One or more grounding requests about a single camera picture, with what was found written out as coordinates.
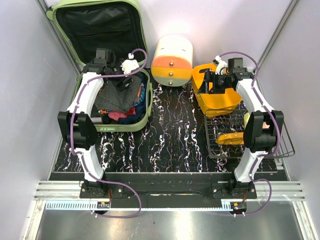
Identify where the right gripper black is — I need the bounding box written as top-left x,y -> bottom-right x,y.
196,71 -> 232,95

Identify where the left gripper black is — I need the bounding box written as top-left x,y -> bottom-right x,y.
106,59 -> 135,92

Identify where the grey dotted cloth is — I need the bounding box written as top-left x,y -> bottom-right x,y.
94,75 -> 143,113

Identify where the green hard-shell suitcase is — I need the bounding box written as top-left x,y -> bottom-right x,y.
46,0 -> 153,136

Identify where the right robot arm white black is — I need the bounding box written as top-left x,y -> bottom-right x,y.
204,55 -> 284,199

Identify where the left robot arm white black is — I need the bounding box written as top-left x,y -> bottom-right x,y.
57,48 -> 141,198

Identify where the orange plastic basket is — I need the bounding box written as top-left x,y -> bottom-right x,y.
191,63 -> 242,117

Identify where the blue orange patterned garment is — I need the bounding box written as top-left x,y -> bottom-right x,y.
131,73 -> 148,107

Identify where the red garment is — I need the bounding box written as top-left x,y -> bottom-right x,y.
107,106 -> 136,122

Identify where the white cylindrical drawer cabinet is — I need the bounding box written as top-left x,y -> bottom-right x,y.
150,35 -> 194,87

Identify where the yellow plate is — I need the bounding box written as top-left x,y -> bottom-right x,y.
215,132 -> 244,145

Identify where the pink white cup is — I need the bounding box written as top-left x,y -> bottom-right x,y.
262,121 -> 271,130

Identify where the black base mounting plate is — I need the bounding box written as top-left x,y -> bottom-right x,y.
79,181 -> 257,200

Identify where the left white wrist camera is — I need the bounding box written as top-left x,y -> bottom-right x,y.
120,53 -> 140,76

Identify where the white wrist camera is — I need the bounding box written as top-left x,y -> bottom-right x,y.
213,55 -> 228,75
120,53 -> 140,76

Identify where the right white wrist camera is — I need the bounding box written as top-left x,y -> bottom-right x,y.
213,55 -> 228,75

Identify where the black wire rack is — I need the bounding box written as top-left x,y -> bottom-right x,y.
204,107 -> 296,159

